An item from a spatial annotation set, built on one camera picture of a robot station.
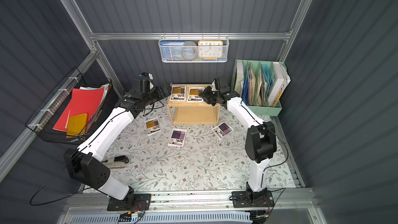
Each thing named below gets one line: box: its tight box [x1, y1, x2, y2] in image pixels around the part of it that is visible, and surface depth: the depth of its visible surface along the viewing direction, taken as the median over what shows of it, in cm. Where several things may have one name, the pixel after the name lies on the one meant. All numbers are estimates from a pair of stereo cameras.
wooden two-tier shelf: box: [166, 82, 221, 126], surface depth 103 cm
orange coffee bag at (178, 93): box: [169, 85, 187, 102], surface depth 91 cm
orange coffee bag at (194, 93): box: [186, 87, 206, 103], surface depth 91 cm
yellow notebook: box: [66, 113, 89, 136], surface depth 69 cm
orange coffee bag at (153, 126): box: [144, 117, 162, 137], surface depth 102 cm
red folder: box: [52, 87, 106, 133], surface depth 74 cm
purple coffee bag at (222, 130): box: [211, 121, 235, 140], surface depth 101 cm
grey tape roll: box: [180, 40, 198, 61], surface depth 89 cm
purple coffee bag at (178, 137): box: [167, 128, 188, 147], surface depth 98 cm
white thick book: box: [267, 61, 292, 107], surface depth 98 cm
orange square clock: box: [197, 39, 224, 61], surface depth 90 cm
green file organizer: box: [230, 59, 288, 117], surface depth 101 cm
